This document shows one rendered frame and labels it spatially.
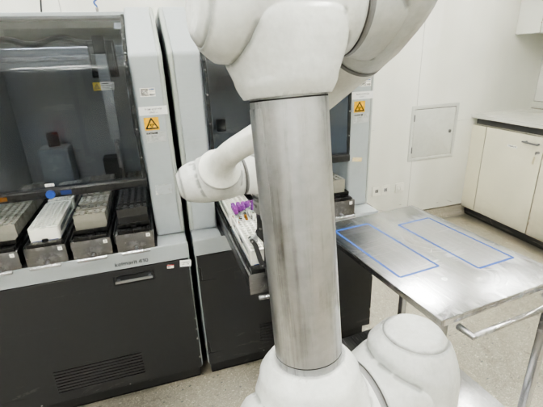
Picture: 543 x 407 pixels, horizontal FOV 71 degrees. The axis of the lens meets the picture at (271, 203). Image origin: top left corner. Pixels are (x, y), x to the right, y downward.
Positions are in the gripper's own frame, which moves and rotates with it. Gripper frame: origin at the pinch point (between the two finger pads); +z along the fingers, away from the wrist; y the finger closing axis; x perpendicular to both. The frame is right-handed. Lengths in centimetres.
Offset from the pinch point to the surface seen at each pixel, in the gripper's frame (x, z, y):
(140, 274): -47, 18, 41
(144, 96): -55, -49, 29
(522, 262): 22, -2, -69
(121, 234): -46, -1, 45
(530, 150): -109, 9, -229
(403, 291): 22.7, -2.0, -29.1
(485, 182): -144, 43, -229
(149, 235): -46, 1, 35
